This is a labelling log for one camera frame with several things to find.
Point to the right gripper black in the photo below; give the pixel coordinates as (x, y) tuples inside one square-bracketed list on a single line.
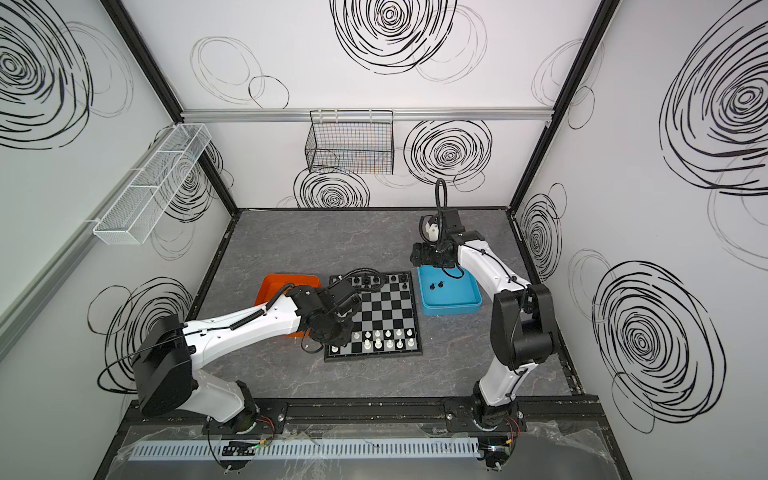
[(432, 258)]

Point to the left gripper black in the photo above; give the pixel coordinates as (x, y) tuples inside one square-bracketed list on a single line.
[(349, 292)]

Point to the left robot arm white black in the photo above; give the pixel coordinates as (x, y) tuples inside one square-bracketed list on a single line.
[(169, 365)]

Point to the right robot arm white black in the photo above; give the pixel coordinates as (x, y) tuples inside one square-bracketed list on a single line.
[(522, 326)]

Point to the black white chess board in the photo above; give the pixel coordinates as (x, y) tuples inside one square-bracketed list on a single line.
[(387, 324)]

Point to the blue plastic tray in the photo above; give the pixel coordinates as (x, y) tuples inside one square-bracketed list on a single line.
[(459, 295)]

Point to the orange plastic tray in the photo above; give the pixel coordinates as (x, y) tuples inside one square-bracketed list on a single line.
[(280, 317)]

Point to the black wire basket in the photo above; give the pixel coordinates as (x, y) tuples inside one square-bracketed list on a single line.
[(356, 141)]

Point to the white slotted cable duct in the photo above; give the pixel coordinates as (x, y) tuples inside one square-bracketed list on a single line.
[(304, 449)]

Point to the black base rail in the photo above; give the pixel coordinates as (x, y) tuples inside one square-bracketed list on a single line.
[(454, 414)]

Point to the white wire shelf basket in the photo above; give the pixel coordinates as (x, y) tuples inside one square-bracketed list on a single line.
[(168, 182)]

